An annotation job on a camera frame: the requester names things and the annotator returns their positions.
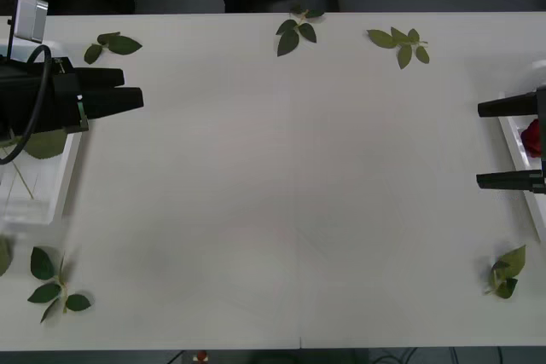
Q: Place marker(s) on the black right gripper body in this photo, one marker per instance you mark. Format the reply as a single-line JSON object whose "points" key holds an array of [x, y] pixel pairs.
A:
{"points": [[542, 104]]}

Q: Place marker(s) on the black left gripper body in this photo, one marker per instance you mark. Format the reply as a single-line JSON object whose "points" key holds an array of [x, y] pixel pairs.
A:
{"points": [[64, 99]]}

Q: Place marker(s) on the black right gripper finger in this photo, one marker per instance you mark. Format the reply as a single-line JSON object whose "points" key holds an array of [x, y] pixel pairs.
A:
{"points": [[507, 106], [507, 180]]}

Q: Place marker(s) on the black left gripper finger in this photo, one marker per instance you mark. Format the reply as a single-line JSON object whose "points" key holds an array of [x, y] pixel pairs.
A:
{"points": [[113, 102], [102, 79]]}

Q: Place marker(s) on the red artificial rose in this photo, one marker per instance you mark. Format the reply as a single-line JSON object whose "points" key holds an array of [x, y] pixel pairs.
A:
{"points": [[532, 138]]}

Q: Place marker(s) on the pale blue artificial flower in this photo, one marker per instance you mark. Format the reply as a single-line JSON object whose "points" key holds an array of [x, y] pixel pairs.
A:
{"points": [[47, 144]]}

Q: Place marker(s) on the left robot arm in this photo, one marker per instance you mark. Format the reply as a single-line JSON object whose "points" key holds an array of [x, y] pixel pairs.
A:
{"points": [[3, 95]]}

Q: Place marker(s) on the shallow white box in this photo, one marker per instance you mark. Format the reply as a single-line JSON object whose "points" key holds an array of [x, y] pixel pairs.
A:
{"points": [[514, 146], [42, 176]]}

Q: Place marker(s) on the green leaf twig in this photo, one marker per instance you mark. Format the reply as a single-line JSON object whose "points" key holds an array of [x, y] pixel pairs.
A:
{"points": [[123, 45], [286, 42], [41, 264]]}

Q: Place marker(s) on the twig with pale large leaf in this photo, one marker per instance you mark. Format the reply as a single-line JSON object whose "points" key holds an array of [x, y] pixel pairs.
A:
{"points": [[514, 259]]}

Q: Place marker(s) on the pale olive leaf twig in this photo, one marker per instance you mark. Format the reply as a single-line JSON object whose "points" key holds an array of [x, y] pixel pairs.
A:
{"points": [[381, 38]]}

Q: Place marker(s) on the loose green leaf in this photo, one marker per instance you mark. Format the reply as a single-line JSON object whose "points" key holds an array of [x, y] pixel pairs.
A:
{"points": [[3, 258]]}

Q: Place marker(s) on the red round button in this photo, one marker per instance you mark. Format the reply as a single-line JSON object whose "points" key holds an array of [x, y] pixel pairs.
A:
{"points": [[201, 357]]}

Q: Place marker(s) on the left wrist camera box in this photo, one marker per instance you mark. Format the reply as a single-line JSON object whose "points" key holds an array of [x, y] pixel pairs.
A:
{"points": [[30, 19]]}

